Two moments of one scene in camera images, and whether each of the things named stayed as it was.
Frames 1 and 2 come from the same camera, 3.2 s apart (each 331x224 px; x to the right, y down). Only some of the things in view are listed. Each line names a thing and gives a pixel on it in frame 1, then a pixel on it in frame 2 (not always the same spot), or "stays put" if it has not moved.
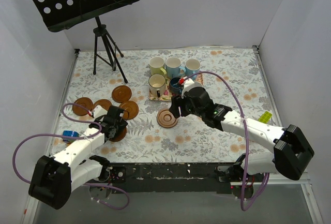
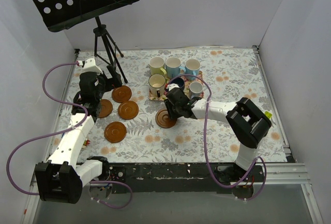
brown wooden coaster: (131, 109) stays put
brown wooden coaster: (166, 119) stays put
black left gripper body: (114, 132) -> (107, 77)
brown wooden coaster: (121, 93) stays put
